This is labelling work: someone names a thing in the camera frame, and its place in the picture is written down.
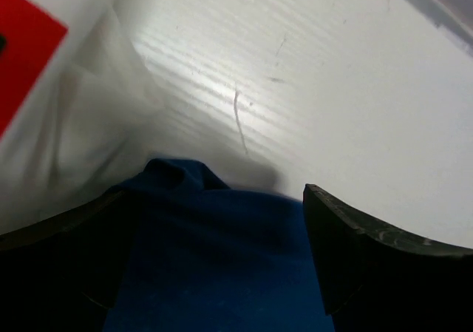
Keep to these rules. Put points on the red and white folded t-shirt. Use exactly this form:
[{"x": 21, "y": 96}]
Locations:
[{"x": 74, "y": 95}]

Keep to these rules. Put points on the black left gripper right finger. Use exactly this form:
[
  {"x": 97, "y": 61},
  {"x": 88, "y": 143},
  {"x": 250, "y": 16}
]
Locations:
[{"x": 374, "y": 276}]

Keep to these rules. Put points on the blue t-shirt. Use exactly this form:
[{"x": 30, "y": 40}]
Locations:
[{"x": 208, "y": 257}]

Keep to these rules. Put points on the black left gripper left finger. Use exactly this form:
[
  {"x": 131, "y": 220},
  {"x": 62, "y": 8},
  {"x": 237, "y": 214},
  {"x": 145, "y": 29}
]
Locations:
[{"x": 64, "y": 273}]

